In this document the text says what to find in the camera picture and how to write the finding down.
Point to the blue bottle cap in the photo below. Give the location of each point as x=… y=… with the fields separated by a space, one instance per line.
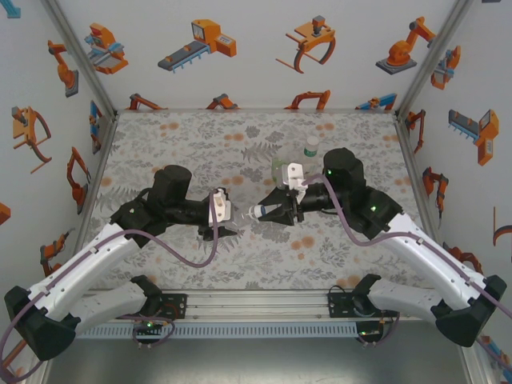
x=260 y=210

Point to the white bottle cap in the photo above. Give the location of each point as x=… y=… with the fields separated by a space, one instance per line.
x=313 y=141

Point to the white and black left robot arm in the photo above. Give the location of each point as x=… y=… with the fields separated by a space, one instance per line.
x=80 y=264

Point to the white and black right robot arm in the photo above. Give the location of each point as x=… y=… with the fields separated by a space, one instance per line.
x=432 y=252

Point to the grey floral tablecloth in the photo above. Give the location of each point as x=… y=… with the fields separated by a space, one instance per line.
x=240 y=260

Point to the black controller board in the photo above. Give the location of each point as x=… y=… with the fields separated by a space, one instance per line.
x=148 y=328
x=370 y=333

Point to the aluminium table edge rail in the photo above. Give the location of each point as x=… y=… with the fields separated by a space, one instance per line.
x=107 y=136
x=260 y=110
x=403 y=134

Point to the long aluminium base rail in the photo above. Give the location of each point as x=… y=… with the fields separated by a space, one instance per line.
x=260 y=306

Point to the blue conveyor wall sticker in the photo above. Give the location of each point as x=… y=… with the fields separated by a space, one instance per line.
x=498 y=358
x=96 y=128

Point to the milling machine wall sticker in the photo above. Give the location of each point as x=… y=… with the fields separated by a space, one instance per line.
x=106 y=52
x=444 y=76

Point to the orange claw wall sticker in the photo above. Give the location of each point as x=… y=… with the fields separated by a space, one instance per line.
x=316 y=34
x=502 y=234

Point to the conveyor machine wall sticker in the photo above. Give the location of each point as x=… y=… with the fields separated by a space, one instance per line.
x=486 y=136
x=216 y=40

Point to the aluminium frame post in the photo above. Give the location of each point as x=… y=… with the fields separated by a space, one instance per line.
x=443 y=40
x=478 y=366
x=82 y=60

